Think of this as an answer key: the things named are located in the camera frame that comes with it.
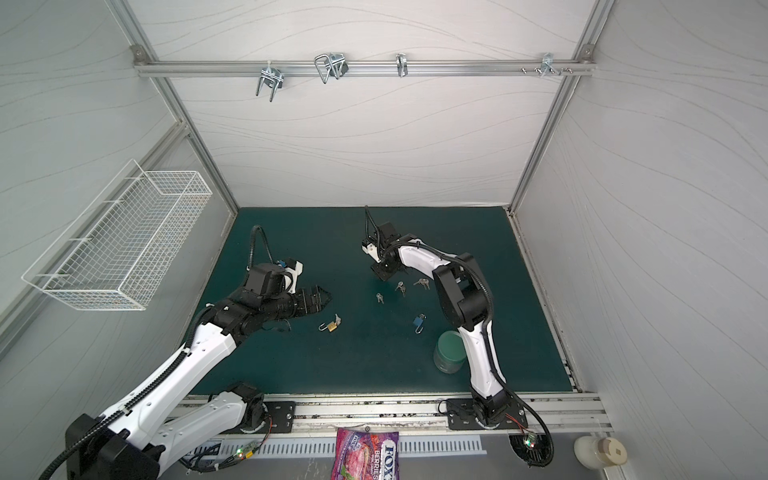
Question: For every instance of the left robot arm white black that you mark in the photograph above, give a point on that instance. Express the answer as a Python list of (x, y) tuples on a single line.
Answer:
[(134, 438)]

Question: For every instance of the small metal bracket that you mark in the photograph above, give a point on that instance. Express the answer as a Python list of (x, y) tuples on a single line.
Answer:
[(401, 65)]

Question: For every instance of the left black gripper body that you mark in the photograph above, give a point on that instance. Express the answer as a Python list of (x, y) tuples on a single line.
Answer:
[(300, 301)]

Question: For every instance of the white plastic bottle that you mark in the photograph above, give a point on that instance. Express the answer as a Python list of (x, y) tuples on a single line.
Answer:
[(599, 453)]

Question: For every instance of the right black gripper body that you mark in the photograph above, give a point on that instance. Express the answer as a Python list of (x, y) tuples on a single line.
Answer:
[(381, 267)]

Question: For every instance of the silver key bunch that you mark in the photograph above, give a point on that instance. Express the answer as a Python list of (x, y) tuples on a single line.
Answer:
[(424, 282), (401, 288)]

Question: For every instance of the small blue padlock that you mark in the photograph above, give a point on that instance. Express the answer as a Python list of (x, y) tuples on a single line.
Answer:
[(418, 323)]

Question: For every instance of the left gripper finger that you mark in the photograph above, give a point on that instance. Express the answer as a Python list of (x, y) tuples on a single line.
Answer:
[(320, 295), (315, 312)]

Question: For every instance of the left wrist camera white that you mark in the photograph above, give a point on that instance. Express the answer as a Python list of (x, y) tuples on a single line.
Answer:
[(292, 269)]

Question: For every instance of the metal hook bracket right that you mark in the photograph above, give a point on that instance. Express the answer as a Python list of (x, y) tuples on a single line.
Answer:
[(547, 67)]

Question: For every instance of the white wire basket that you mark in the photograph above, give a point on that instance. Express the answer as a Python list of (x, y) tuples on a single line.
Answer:
[(115, 253)]

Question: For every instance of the metal u-bolt clamp middle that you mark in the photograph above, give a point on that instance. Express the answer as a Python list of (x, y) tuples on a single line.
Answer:
[(331, 65)]

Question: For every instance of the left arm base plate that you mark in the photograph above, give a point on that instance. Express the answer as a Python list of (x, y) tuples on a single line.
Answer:
[(268, 416)]

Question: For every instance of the aluminium cross rail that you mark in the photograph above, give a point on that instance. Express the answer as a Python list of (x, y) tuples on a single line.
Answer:
[(357, 68)]

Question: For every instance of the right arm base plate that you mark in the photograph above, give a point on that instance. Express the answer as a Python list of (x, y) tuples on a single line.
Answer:
[(461, 416)]

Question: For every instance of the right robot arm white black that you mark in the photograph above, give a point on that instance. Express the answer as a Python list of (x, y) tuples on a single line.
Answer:
[(466, 301)]

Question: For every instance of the metal u-bolt clamp left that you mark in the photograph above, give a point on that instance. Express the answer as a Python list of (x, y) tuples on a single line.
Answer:
[(271, 79)]

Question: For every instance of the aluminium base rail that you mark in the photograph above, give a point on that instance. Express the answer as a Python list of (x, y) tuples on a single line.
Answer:
[(416, 414)]

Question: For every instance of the brass padlock with key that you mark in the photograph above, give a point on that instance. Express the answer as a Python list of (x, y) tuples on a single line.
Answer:
[(331, 326)]

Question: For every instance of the metal u-bolt clamp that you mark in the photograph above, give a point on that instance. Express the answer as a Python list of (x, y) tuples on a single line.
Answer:
[(331, 65), (271, 79)]

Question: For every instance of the purple candy bag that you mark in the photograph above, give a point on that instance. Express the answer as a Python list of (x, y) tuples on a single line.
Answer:
[(366, 455)]

